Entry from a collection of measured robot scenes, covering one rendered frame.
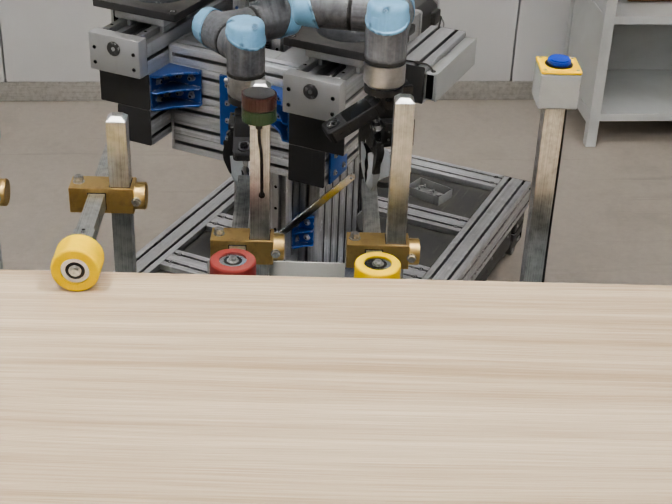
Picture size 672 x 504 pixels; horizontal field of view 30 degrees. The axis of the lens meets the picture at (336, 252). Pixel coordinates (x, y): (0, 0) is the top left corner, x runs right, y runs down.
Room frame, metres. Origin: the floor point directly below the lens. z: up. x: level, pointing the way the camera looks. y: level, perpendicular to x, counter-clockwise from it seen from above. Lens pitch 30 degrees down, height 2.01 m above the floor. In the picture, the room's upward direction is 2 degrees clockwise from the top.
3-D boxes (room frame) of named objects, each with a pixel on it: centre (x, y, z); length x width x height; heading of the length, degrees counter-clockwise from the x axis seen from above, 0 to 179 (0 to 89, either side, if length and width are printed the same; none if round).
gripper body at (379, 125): (2.10, -0.08, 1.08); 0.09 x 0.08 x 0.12; 112
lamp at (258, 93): (1.96, 0.14, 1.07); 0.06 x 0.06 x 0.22; 2
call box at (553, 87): (2.02, -0.37, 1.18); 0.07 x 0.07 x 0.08; 2
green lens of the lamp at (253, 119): (1.96, 0.14, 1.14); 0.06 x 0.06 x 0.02
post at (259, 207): (2.01, 0.14, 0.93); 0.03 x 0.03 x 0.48; 2
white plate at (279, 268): (2.03, 0.11, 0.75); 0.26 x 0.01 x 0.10; 92
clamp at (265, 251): (2.00, 0.16, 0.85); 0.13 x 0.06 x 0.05; 92
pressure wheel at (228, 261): (1.85, 0.18, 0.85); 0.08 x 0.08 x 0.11
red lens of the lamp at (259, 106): (1.96, 0.14, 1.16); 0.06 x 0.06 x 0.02
